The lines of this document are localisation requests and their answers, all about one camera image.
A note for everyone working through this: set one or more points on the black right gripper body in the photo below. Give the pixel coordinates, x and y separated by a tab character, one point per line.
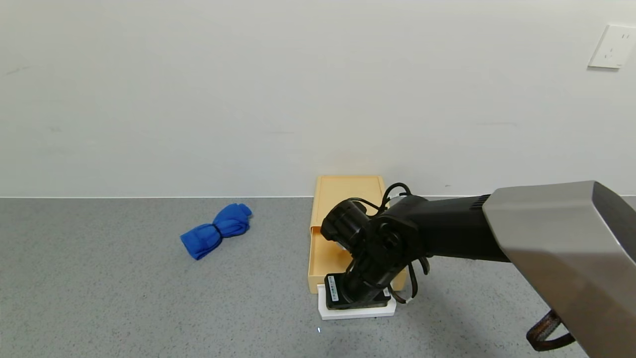
339	292

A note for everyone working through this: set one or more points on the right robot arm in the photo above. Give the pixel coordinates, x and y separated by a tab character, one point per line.
546	233

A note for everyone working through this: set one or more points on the blue rolled cloth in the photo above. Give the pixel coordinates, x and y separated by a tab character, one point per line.
218	229

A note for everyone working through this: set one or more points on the white wall socket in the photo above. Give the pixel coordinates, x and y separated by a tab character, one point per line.
612	45

